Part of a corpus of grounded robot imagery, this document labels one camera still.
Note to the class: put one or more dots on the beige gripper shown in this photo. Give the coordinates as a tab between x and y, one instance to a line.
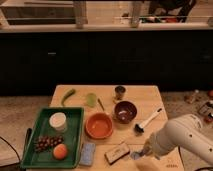
146	150

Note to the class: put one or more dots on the grey-blue towel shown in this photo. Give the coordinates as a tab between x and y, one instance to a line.
136	155

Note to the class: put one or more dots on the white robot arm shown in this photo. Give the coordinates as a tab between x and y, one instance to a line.
183	131

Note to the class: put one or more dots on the dark purple bowl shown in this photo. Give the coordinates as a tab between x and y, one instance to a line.
125	112

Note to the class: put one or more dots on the orange-red bowl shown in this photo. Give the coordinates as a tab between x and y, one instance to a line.
99	126

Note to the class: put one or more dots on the wooden block eraser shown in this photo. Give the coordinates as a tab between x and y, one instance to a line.
116	153

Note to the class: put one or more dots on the blue sponge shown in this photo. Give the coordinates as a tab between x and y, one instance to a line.
87	154

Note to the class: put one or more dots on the small metal cup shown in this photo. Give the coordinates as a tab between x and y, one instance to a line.
119	92

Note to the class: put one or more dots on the green pen stick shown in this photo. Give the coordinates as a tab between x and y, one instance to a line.
100	103

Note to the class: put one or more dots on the light green small cup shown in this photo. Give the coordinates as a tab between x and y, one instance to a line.
91	100

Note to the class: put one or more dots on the orange fruit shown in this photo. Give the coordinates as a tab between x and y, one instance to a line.
60	151

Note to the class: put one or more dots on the white round container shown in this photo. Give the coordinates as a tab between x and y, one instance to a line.
58	121

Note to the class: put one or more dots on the green chili pepper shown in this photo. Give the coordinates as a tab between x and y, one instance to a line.
67	95

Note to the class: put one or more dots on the bunch of dark grapes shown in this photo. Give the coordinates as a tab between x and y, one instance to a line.
45	142

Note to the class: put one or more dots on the green plastic tray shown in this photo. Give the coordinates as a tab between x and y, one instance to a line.
37	158

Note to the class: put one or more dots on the black tool beside tray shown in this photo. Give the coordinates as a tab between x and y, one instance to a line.
27	137

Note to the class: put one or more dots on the white handled black brush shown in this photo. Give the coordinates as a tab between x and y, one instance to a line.
140	127

